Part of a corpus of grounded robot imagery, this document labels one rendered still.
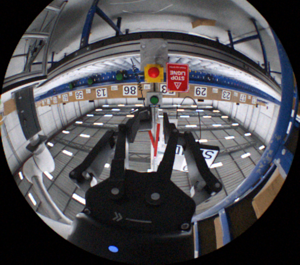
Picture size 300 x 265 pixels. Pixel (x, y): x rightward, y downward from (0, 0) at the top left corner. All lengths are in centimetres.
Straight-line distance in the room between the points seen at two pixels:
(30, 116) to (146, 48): 82
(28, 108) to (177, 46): 94
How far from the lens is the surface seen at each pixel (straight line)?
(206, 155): 71
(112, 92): 115
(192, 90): 110
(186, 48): 48
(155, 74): 32
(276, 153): 19
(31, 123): 81
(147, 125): 41
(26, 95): 81
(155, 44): 46
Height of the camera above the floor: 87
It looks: 20 degrees up
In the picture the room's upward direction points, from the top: 179 degrees clockwise
